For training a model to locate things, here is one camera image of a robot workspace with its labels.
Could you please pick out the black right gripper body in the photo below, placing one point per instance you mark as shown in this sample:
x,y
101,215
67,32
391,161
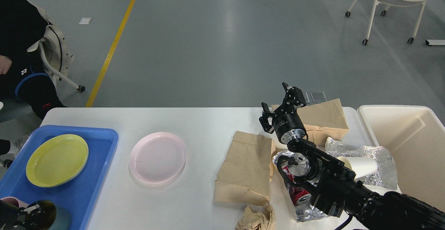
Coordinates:
x,y
287,123

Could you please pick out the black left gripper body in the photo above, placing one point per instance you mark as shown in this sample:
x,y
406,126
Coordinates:
x,y
11,217

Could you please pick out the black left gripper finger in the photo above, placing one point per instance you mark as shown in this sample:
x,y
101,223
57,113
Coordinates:
x,y
34,210

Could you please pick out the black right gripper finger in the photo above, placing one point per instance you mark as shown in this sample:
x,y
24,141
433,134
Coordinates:
x,y
293,96
264,119

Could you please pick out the dark teal mug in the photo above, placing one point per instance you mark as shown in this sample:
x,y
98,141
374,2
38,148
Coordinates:
x,y
54,217

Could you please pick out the pink plate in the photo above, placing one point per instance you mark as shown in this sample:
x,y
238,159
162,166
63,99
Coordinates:
x,y
158,158

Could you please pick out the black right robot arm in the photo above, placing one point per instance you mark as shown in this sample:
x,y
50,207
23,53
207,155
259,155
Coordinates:
x,y
332,185

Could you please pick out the pink mug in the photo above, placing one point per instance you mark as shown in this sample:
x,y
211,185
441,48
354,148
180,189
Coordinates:
x,y
15,202

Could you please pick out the brown paper bag rear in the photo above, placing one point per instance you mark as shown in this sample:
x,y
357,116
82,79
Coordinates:
x,y
324,120

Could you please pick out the blue plastic tray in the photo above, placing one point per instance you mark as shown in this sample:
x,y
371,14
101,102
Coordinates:
x,y
79,195

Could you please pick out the yellow plate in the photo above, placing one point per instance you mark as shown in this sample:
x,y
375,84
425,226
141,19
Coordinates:
x,y
57,161

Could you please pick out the flat brown paper bag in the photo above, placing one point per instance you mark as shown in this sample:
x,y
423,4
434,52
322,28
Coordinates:
x,y
247,170

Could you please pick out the crushed red soda can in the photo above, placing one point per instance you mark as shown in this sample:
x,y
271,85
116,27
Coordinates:
x,y
298,196

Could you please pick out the white paper cup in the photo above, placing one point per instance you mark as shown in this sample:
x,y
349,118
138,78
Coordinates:
x,y
362,166

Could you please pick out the aluminium foil under can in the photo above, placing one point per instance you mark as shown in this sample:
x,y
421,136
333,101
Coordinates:
x,y
306,212

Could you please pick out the crumpled brown paper ball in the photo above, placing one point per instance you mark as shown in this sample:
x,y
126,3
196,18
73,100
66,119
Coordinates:
x,y
264,220

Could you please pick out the crumpled aluminium foil right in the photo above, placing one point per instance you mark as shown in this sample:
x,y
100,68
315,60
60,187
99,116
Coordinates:
x,y
385,176

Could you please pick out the beige plastic bin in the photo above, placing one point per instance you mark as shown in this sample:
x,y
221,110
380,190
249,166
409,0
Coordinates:
x,y
415,137

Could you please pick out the person in black clothes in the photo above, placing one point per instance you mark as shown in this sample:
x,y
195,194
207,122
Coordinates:
x,y
22,72

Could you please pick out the white bar on floor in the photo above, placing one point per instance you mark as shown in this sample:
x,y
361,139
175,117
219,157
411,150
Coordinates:
x,y
434,42

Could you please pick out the white floor label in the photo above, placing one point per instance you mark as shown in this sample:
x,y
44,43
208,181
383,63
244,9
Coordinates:
x,y
85,20

